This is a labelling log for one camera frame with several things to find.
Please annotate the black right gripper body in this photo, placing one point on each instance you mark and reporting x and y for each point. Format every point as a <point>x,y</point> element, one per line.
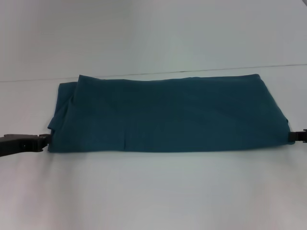
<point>305,136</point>

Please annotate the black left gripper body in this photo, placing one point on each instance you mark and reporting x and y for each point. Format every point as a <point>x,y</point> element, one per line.
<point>20,143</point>

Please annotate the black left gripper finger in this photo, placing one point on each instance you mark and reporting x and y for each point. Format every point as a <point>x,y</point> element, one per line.
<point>47,140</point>

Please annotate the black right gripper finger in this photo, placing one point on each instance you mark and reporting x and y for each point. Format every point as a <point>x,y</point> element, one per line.
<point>296,136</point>

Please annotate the teal t-shirt with FREE print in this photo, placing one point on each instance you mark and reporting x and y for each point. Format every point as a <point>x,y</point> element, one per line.
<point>168,115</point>

